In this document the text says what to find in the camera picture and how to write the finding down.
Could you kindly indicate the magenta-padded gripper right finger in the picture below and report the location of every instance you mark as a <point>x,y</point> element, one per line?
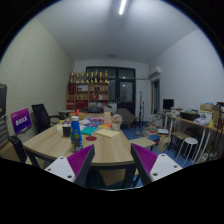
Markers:
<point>154,164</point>

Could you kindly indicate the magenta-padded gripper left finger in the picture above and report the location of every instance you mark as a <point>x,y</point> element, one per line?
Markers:
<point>71,162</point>

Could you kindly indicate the blue drink bottle white cap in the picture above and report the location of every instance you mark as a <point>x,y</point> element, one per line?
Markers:
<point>76,134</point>

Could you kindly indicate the flat round red coaster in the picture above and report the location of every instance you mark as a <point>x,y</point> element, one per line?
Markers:
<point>91,138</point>

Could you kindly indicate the black cup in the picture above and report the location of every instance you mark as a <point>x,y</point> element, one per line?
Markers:
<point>66,130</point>

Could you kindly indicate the wooden stool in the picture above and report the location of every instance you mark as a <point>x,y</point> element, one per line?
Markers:
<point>178,139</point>

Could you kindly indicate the white round stool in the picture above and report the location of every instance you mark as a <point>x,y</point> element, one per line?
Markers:
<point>186,148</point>

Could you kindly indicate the teal book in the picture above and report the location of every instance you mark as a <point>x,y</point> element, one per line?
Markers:
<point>88,130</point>

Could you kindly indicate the yellow notepad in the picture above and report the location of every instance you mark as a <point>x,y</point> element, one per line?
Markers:
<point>107,133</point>

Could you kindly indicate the long white-legged side desk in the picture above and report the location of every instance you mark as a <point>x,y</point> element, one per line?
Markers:
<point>190,130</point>

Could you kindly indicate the black office chair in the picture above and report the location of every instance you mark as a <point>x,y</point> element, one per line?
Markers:
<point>43,117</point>

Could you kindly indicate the grey armchair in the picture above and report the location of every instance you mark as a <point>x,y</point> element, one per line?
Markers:
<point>125,116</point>

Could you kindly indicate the flower pot with pink flowers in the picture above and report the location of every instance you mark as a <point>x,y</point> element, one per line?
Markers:
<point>116,122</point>

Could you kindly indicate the orange carton box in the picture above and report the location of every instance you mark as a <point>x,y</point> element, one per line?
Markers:
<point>107,117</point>

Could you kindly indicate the black computer monitor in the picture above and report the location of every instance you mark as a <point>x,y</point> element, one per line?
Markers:
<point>168,103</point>

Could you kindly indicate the purple sign board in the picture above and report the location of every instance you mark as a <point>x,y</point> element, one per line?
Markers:
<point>21,120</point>

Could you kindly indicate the wooden shelf unit with trophies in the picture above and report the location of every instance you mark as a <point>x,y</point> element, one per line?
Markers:
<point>88,91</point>

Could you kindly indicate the air conditioner unit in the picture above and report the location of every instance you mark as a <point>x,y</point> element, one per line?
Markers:
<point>154,70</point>

